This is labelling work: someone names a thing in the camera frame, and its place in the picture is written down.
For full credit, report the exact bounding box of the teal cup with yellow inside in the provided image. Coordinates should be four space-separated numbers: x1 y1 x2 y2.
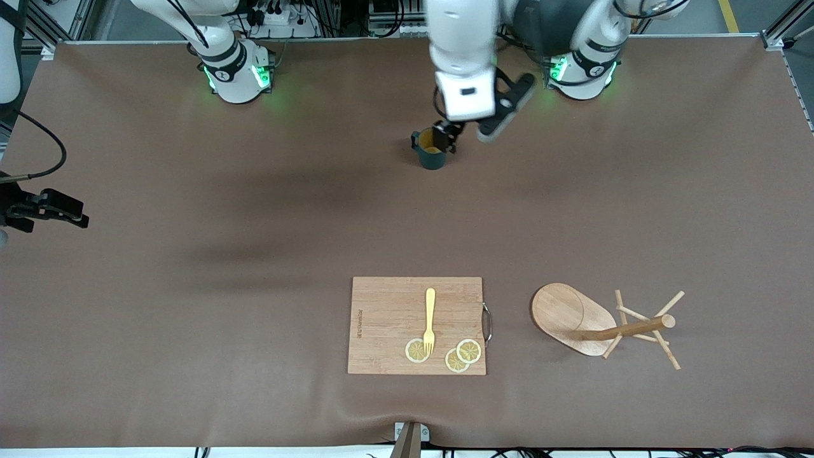
411 127 450 170

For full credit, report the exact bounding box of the wooden cup rack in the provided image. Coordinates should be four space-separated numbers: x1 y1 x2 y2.
531 282 686 371

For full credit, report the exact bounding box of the long white socket strip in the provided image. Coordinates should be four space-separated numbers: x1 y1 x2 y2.
370 22 428 38

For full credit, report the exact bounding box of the yellow plastic fork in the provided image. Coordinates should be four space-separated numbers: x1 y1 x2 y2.
423 288 437 356

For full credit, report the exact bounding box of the large table mat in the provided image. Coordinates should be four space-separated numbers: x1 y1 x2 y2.
0 35 814 449

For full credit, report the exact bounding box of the wooden cutting board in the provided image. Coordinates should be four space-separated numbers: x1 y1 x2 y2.
348 276 493 376

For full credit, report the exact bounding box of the white power strip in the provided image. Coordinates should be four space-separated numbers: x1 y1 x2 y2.
251 6 319 39

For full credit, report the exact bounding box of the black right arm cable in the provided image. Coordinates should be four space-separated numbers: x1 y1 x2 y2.
0 109 67 185

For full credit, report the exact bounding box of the metal bracket at table edge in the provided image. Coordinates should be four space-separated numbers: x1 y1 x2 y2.
389 421 431 458

